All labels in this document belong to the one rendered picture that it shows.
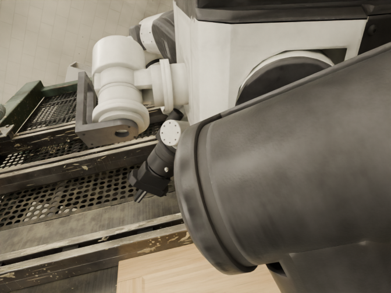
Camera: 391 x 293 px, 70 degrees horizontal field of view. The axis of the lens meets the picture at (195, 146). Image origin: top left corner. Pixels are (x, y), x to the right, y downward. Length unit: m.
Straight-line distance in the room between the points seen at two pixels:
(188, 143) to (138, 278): 0.59
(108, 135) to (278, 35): 0.20
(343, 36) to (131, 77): 0.22
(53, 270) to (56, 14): 5.24
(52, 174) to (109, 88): 0.84
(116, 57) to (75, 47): 5.40
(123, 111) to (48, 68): 5.58
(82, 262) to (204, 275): 0.29
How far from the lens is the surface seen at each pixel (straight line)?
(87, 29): 5.70
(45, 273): 0.82
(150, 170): 0.78
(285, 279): 0.18
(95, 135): 0.33
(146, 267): 0.73
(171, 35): 0.50
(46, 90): 2.14
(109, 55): 0.35
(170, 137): 0.69
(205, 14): 0.24
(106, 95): 0.33
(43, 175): 1.16
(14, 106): 1.81
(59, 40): 5.79
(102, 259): 0.76
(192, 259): 0.71
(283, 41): 0.23
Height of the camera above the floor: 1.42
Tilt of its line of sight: 19 degrees down
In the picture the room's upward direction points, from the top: 76 degrees counter-clockwise
